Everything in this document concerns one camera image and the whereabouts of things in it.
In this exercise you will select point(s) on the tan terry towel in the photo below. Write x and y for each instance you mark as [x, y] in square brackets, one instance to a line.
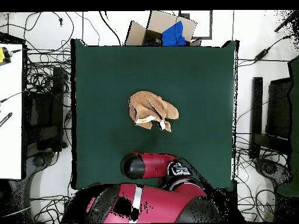
[147, 105]

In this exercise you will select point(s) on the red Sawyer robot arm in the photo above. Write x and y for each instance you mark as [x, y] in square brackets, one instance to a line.
[154, 163]

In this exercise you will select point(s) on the black flat strip tool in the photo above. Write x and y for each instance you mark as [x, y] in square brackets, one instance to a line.
[5, 119]

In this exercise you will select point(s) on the dark green table cloth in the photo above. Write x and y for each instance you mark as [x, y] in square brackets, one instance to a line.
[105, 81]

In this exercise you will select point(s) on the blue garment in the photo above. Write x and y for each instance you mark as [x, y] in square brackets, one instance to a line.
[174, 36]

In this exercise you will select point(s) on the open cardboard box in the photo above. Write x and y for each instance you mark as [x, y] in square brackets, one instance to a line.
[161, 21]

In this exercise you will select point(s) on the black upright bar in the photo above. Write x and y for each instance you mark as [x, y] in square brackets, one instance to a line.
[256, 112]

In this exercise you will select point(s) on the black power adapter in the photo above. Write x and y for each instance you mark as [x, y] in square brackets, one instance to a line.
[261, 54]

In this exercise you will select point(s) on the white desk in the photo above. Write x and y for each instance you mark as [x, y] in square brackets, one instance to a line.
[10, 116]

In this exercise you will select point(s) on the dark green fabric piece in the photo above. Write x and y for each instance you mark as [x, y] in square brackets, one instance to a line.
[294, 116]

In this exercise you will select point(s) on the yellow and black device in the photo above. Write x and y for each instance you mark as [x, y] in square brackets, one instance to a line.
[2, 56]

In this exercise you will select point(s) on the black tripod leg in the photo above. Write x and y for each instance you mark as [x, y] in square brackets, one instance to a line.
[286, 22]

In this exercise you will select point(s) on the dark square floor frame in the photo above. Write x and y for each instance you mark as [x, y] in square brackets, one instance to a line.
[211, 28]

